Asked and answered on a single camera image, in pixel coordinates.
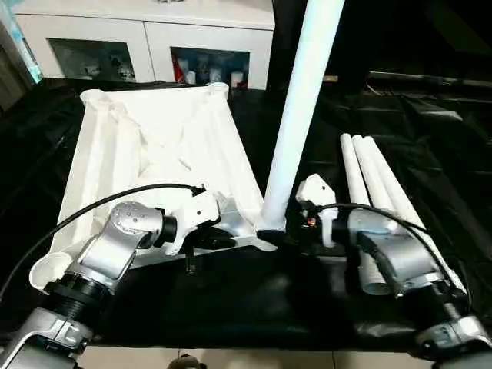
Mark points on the white plastic table leg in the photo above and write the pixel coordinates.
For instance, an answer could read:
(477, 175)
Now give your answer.
(371, 173)
(303, 96)
(399, 196)
(355, 177)

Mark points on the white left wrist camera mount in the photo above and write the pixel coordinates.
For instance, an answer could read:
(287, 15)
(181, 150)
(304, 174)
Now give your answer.
(200, 209)

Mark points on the white plastic table top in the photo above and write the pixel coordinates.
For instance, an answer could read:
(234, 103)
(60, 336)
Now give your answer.
(127, 146)

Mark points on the small yellow tag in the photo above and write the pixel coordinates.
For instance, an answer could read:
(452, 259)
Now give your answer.
(331, 78)

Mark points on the black work surface mat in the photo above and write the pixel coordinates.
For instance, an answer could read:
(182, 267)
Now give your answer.
(250, 300)

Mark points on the black backdrop cloth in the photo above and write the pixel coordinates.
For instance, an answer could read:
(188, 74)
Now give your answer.
(403, 34)

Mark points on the red white bottle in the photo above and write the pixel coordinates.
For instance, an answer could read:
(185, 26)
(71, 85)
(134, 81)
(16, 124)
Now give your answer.
(177, 69)

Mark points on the white glass-door cabinet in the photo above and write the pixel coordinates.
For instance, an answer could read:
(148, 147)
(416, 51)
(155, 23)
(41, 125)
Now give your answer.
(153, 30)

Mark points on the grey curtain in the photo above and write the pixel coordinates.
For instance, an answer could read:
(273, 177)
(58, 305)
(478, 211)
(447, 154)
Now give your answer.
(9, 77)

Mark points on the dark grey tube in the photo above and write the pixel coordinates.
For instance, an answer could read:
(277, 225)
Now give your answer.
(434, 80)

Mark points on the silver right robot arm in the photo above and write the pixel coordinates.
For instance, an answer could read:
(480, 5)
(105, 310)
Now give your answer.
(403, 253)

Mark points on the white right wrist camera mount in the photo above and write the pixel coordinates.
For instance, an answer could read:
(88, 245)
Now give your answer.
(317, 192)

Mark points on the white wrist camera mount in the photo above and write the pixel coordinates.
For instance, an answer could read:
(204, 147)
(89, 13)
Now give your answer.
(200, 209)
(317, 192)

